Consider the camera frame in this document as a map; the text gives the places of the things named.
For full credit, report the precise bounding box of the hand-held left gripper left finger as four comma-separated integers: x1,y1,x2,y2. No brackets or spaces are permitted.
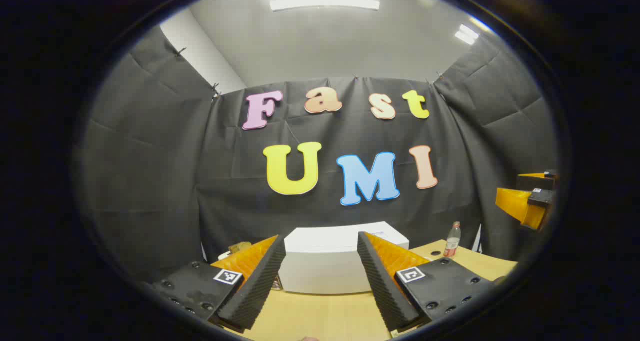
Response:
150,235,287,334

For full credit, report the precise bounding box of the clear plastic bottle red label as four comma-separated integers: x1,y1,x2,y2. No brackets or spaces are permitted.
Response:
443,221,462,258

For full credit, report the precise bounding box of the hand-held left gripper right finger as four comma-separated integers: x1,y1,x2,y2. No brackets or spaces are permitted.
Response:
357,231,501,334

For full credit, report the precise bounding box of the white microwave oven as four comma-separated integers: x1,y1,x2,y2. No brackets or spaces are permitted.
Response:
277,221,411,296

